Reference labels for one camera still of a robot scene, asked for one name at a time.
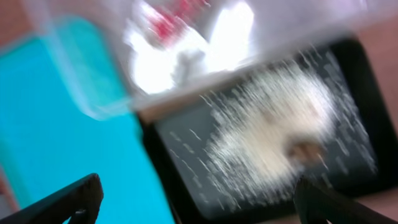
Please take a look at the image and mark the white rice grains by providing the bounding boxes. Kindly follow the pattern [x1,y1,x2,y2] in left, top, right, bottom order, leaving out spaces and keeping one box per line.
[167,46,379,212]

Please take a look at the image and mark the white tissue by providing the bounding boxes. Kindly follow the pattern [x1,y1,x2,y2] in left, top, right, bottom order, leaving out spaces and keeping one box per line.
[124,1,254,95]

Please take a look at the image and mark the black plastic tray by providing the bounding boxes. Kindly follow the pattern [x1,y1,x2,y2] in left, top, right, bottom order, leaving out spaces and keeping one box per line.
[142,39,397,223]

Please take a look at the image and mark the teal plastic serving tray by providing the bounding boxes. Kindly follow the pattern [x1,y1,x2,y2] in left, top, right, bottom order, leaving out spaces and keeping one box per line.
[1,16,174,223]

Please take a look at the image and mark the clear plastic bin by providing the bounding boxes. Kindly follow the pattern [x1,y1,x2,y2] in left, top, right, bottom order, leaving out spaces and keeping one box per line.
[22,0,397,116]

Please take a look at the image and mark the red snack wrapper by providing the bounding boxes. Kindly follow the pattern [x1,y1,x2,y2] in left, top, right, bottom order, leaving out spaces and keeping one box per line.
[150,0,210,45]

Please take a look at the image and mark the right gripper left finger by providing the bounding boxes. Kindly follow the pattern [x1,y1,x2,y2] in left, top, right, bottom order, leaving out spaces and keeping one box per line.
[1,173,104,224]

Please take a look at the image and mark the brown food chunk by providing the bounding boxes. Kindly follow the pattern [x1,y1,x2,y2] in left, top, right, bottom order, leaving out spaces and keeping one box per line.
[287,141,325,166]

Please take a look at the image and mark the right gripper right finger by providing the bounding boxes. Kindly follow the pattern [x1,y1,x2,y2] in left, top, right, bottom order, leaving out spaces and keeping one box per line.
[294,177,397,224]

